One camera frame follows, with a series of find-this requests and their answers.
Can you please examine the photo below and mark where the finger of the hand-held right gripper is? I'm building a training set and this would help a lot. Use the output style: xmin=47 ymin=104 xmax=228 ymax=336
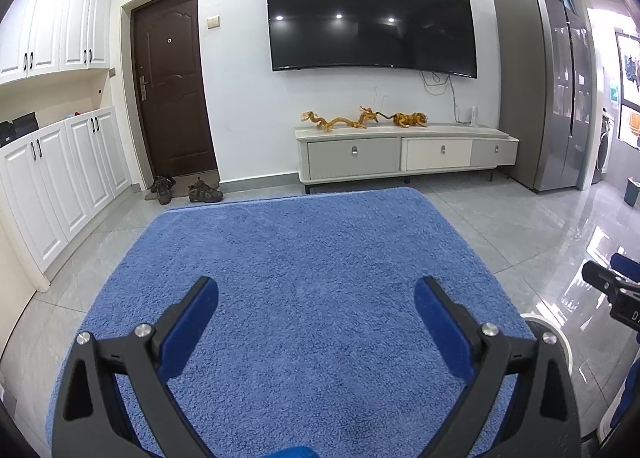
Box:
xmin=581 ymin=253 xmax=640 ymax=330

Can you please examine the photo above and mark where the dark framed window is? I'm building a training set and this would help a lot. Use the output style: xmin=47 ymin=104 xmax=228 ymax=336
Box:
xmin=614 ymin=29 xmax=640 ymax=151

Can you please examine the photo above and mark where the golden tiger figurine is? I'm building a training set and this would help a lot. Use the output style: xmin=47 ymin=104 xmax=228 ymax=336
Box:
xmin=377 ymin=111 xmax=430 ymax=129

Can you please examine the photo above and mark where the black bag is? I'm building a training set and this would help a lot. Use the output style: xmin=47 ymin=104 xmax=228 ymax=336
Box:
xmin=0 ymin=111 xmax=39 ymax=149

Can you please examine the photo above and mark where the dark brown door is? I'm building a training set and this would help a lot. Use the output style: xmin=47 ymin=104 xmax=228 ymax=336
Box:
xmin=131 ymin=0 xmax=218 ymax=179

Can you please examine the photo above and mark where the grey washing machine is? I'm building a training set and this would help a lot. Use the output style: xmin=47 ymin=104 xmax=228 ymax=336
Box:
xmin=591 ymin=108 xmax=612 ymax=186

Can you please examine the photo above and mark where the blue fluffy rug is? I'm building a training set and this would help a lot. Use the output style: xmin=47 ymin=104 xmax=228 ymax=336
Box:
xmin=45 ymin=186 xmax=538 ymax=458

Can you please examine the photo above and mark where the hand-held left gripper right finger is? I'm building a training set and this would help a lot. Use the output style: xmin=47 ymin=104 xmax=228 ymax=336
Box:
xmin=414 ymin=275 xmax=585 ymax=458

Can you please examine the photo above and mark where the white and grey television cabinet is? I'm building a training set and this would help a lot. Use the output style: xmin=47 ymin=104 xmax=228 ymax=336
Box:
xmin=294 ymin=123 xmax=520 ymax=194

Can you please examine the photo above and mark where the white upper cabinet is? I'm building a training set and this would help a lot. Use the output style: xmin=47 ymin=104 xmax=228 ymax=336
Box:
xmin=0 ymin=0 xmax=113 ymax=86

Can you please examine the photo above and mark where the white lower cabinet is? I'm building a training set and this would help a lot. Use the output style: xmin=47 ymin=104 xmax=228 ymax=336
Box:
xmin=0 ymin=107 xmax=132 ymax=289

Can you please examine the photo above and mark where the grey refrigerator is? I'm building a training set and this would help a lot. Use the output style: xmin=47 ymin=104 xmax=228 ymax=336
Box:
xmin=493 ymin=0 xmax=596 ymax=194

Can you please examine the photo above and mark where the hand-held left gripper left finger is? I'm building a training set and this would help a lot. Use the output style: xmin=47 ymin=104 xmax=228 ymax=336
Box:
xmin=50 ymin=275 xmax=220 ymax=458

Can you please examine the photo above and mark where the black wall television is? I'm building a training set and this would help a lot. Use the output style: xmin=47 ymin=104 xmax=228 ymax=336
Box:
xmin=265 ymin=0 xmax=478 ymax=79

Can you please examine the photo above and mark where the golden dragon figurine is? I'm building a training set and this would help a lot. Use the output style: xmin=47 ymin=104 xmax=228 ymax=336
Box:
xmin=301 ymin=107 xmax=379 ymax=133

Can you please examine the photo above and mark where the thin wall cable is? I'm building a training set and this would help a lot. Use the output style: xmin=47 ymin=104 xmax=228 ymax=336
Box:
xmin=419 ymin=69 xmax=461 ymax=125

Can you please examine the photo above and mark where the brown hiking shoe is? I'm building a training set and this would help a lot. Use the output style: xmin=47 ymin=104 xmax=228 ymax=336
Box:
xmin=188 ymin=178 xmax=224 ymax=204
xmin=149 ymin=175 xmax=177 ymax=206

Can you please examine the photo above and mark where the white round waste bin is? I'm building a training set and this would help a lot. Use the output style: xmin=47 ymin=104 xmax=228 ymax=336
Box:
xmin=520 ymin=312 xmax=575 ymax=379

